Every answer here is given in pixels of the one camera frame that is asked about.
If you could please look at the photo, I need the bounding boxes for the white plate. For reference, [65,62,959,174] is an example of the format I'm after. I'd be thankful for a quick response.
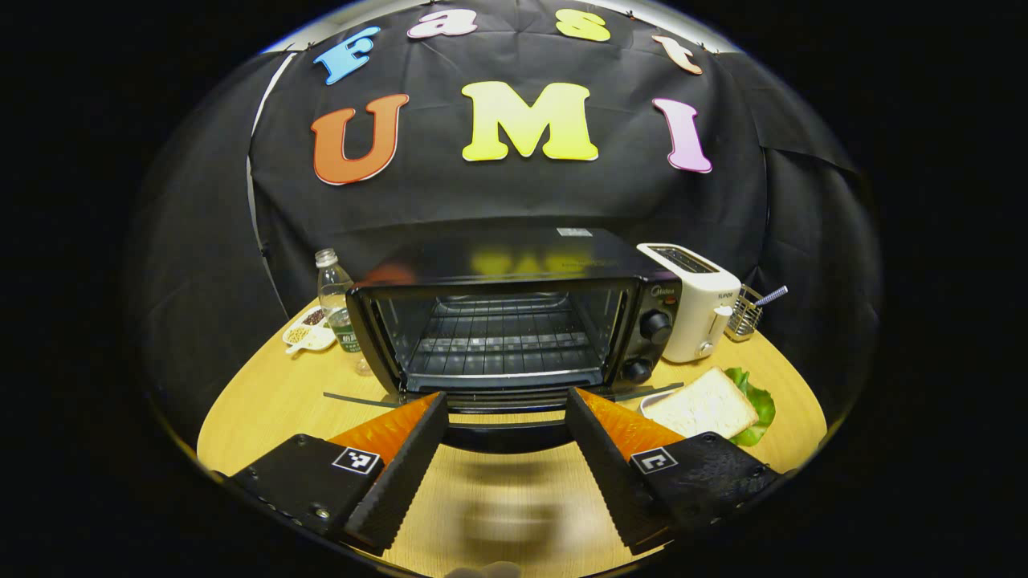
[638,389,683,418]

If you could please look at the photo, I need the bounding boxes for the white toaster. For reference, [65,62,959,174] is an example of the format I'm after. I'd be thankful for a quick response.
[636,242,742,364]

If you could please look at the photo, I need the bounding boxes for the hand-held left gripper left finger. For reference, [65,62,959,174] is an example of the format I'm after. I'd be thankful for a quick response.
[228,391,450,556]

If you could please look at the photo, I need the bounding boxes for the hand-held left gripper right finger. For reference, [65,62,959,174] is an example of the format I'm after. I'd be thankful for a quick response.
[565,387,785,556]

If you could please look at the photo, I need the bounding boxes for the sandwich with lettuce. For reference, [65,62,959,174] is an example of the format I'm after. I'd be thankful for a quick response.
[645,366,777,448]

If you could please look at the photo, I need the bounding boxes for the white divided snack dish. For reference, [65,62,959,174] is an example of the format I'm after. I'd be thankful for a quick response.
[282,307,337,355]

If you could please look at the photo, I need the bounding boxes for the clear plastic water bottle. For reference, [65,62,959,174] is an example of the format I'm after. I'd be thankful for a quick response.
[315,248,375,377]

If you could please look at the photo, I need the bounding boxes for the metal oven rack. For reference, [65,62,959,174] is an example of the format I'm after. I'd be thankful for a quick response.
[404,295,605,380]

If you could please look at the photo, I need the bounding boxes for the small wire basket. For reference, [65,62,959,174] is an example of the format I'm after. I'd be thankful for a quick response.
[725,284,765,343]

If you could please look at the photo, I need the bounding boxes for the black electric oven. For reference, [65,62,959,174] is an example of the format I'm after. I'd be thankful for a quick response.
[324,227,684,455]

